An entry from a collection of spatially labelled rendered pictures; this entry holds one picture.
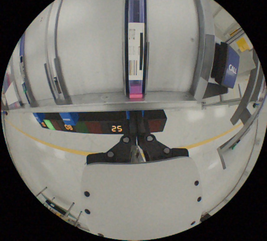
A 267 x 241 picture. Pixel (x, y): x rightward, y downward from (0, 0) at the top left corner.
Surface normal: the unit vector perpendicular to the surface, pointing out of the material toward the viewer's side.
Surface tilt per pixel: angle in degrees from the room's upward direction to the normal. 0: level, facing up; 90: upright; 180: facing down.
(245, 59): 90
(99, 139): 0
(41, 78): 42
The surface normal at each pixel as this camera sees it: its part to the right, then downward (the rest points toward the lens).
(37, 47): 0.06, 0.61
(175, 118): 0.05, -0.07
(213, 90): -1.00, 0.04
